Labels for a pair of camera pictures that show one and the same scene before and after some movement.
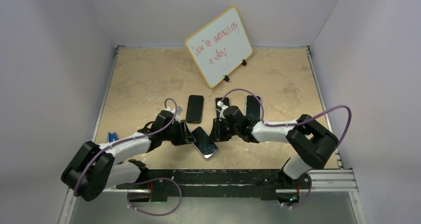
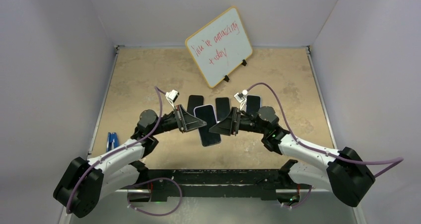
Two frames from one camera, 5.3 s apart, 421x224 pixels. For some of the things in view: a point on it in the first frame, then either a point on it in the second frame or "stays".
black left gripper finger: [187, 137] to [186, 117]
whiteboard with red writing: [221, 45] stays
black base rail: [263, 183] stays
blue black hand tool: [111, 136] stays
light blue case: [204, 143] to [206, 113]
